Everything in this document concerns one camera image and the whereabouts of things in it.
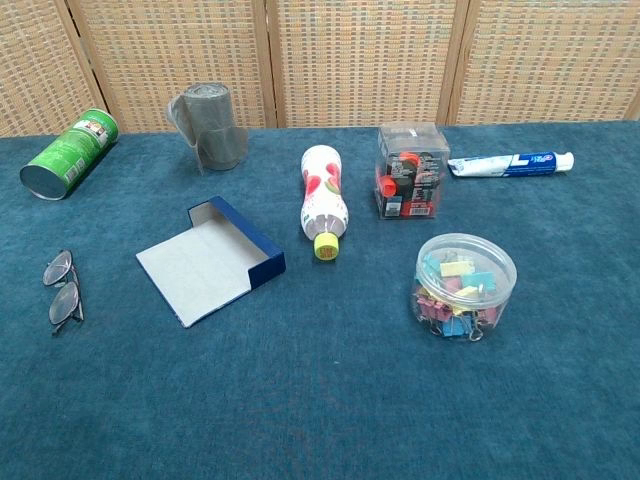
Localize blue glasses case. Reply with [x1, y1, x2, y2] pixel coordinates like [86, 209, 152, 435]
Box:
[135, 195, 287, 330]

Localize black-framed eyeglasses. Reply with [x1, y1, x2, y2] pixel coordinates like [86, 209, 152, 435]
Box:
[41, 249, 85, 337]

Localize white watermelon print bottle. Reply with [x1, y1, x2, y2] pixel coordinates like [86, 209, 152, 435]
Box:
[299, 144, 350, 263]

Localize clear box with black items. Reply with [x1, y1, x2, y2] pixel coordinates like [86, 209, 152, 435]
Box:
[373, 121, 451, 222]

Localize clear jar of binder clips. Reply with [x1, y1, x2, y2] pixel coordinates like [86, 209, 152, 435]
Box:
[410, 232, 519, 343]

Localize grey garbage bag roll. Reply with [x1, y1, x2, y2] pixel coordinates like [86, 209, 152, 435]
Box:
[166, 83, 250, 175]

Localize blue velvet tablecloth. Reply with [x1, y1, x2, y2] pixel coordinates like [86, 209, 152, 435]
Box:
[0, 119, 640, 480]

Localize woven rattan folding screen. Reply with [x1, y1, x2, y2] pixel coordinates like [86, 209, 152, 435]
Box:
[0, 0, 640, 139]

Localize white blue toothpaste tube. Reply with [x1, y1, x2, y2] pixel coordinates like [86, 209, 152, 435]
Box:
[446, 150, 576, 179]

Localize green chips can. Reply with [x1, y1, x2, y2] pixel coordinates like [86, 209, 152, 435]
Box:
[19, 108, 121, 202]

